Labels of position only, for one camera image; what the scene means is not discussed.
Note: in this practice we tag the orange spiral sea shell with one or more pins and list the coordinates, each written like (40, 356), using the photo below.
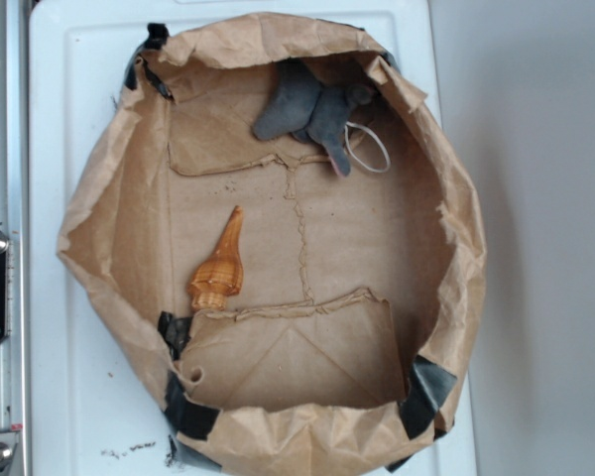
(221, 275)

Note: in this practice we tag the brown paper bag tray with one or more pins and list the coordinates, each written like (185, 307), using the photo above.
(347, 347)

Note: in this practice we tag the white rubber band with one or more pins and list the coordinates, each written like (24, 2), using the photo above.
(368, 164)

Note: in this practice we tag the grey plush mouse toy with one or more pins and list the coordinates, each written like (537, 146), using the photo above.
(311, 111)

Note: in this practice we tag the white plastic board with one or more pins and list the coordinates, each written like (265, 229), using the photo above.
(92, 415)

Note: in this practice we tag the aluminium rail with black bracket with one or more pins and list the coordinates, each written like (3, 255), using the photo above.
(14, 459)

